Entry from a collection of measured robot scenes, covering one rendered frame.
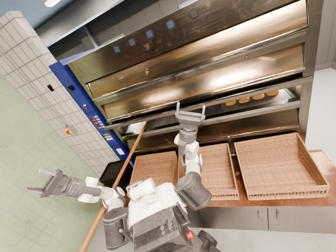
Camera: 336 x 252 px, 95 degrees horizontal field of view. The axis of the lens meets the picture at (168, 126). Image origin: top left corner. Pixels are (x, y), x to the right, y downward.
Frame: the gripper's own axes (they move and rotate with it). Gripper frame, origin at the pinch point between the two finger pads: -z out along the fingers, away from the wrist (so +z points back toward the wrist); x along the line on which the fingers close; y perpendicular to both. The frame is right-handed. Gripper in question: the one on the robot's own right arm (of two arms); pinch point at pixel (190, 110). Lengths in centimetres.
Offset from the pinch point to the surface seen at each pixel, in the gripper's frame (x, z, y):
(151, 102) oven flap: 43, 49, 63
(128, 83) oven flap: 63, 31, 64
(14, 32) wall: 163, -6, 66
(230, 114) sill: -34, 54, 66
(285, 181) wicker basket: -88, 91, 29
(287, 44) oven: -56, -5, 77
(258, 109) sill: -55, 46, 69
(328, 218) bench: -118, 99, 9
